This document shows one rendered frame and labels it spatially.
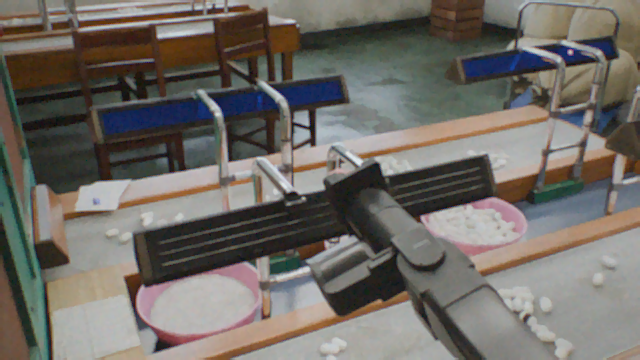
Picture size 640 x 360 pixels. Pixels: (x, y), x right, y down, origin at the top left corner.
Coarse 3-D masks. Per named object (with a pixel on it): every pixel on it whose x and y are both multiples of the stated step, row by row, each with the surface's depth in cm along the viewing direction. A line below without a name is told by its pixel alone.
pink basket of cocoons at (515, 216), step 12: (468, 204) 163; (492, 204) 160; (504, 204) 158; (504, 216) 158; (516, 216) 154; (516, 228) 152; (456, 240) 141; (516, 240) 142; (468, 252) 142; (480, 252) 141
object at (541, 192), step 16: (528, 48) 168; (576, 48) 171; (592, 48) 167; (560, 64) 159; (560, 80) 160; (592, 80) 168; (560, 96) 162; (592, 96) 169; (560, 112) 165; (592, 112) 171; (544, 144) 169; (576, 144) 175; (544, 160) 171; (576, 160) 179; (576, 176) 181; (528, 192) 177; (544, 192) 176; (560, 192) 180
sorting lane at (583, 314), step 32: (576, 256) 140; (608, 256) 140; (512, 288) 129; (544, 288) 129; (576, 288) 129; (608, 288) 129; (352, 320) 119; (384, 320) 119; (416, 320) 119; (544, 320) 119; (576, 320) 119; (608, 320) 120; (256, 352) 111; (288, 352) 111; (320, 352) 111; (352, 352) 111; (384, 352) 111; (416, 352) 111; (448, 352) 111; (576, 352) 111; (608, 352) 111
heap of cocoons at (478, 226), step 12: (432, 216) 156; (444, 216) 157; (456, 216) 157; (468, 216) 158; (480, 216) 157; (492, 216) 159; (432, 228) 151; (444, 228) 151; (456, 228) 153; (468, 228) 154; (480, 228) 151; (492, 228) 151; (504, 228) 151; (468, 240) 148; (480, 240) 147; (492, 240) 147; (504, 240) 146
